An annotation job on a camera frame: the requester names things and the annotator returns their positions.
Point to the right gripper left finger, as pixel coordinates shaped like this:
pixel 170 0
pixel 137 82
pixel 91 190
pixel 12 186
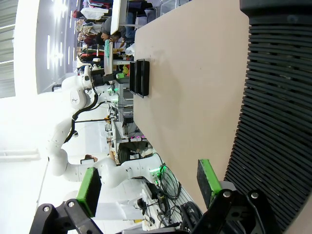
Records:
pixel 89 192

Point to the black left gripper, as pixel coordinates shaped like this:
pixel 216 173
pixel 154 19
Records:
pixel 98 80

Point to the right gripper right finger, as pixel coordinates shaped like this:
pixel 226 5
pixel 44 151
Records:
pixel 207 182

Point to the black ESD tray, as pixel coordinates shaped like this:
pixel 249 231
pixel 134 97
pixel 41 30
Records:
pixel 132 78
pixel 142 78

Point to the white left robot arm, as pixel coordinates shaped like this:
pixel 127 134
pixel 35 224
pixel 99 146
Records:
pixel 61 136

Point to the person in grey shirt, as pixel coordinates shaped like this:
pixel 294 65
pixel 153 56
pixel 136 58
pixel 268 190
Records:
pixel 109 28

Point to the person in blue jeans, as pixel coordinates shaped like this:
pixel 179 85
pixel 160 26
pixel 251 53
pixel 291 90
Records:
pixel 130 24

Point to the black stand pole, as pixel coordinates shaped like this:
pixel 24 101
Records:
pixel 92 120

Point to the white plastic bag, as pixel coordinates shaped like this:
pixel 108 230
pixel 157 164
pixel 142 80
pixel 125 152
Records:
pixel 93 13

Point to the black slotted board rack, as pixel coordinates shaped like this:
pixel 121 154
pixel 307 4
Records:
pixel 275 97

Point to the white desk with grey frame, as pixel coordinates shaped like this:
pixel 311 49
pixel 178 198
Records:
pixel 115 17

